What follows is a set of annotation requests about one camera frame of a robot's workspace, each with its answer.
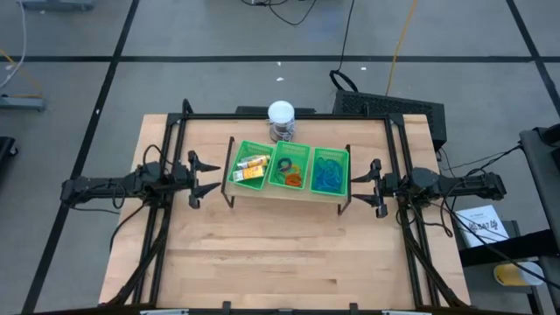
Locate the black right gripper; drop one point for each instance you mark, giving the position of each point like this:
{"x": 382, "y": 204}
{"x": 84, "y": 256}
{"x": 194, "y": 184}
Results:
{"x": 387, "y": 186}

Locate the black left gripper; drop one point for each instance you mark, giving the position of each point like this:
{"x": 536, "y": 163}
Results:
{"x": 190, "y": 179}

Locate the green slotted plastic basket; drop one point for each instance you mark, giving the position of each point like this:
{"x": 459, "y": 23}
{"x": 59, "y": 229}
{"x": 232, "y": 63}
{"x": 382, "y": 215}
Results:
{"x": 238, "y": 153}
{"x": 297, "y": 151}
{"x": 334, "y": 154}

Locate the teal rubber band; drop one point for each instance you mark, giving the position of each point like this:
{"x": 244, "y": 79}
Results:
{"x": 318, "y": 164}

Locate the wooden shelf riser black legs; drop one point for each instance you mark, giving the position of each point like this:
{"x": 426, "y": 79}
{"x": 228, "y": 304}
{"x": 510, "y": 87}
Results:
{"x": 284, "y": 194}

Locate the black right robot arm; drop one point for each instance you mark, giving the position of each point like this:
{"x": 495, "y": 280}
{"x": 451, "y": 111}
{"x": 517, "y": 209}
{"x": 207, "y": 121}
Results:
{"x": 459, "y": 184}

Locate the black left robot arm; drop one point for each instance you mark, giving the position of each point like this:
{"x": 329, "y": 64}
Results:
{"x": 109, "y": 186}

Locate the black flat device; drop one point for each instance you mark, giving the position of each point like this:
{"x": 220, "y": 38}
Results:
{"x": 251, "y": 110}

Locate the black perforated computer case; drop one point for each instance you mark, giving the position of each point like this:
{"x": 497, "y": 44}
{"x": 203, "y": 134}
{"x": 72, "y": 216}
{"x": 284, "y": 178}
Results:
{"x": 385, "y": 105}

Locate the white-lidded jar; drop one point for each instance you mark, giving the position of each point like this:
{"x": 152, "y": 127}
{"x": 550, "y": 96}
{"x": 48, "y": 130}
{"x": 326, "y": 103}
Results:
{"x": 281, "y": 111}

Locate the white printed paper sheet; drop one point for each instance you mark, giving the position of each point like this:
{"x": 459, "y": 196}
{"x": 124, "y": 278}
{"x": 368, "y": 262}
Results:
{"x": 481, "y": 225}

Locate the silver metal strip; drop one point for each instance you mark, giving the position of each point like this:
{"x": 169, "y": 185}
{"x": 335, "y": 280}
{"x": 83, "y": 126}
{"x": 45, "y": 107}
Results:
{"x": 407, "y": 312}
{"x": 164, "y": 312}

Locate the black shelf beam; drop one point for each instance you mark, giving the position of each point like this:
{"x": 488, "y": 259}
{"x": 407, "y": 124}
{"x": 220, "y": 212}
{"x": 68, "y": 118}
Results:
{"x": 503, "y": 249}

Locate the yellow and white container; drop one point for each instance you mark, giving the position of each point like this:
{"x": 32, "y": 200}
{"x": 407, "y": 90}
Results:
{"x": 507, "y": 275}

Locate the black cart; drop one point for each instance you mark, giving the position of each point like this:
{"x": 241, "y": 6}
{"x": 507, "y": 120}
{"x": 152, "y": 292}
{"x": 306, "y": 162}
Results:
{"x": 540, "y": 184}

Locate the grey metal bar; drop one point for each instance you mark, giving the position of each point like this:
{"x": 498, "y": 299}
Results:
{"x": 57, "y": 5}
{"x": 22, "y": 102}

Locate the black equipment piece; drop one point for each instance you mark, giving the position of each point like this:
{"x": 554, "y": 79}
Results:
{"x": 6, "y": 151}

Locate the black metal table frame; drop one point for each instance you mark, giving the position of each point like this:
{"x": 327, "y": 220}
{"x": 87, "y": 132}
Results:
{"x": 219, "y": 116}

